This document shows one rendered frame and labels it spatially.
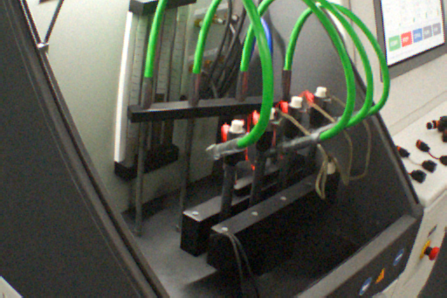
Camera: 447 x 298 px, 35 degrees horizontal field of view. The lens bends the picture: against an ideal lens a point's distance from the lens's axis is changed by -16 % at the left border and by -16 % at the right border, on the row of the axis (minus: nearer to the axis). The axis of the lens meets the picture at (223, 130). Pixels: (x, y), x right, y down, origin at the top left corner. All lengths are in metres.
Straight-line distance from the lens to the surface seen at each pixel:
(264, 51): 1.05
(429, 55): 1.96
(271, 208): 1.42
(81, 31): 1.37
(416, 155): 1.71
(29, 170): 1.17
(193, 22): 1.58
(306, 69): 1.58
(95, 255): 1.09
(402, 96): 1.82
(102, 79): 1.45
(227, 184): 1.34
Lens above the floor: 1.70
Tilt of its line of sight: 26 degrees down
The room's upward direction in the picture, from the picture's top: 7 degrees clockwise
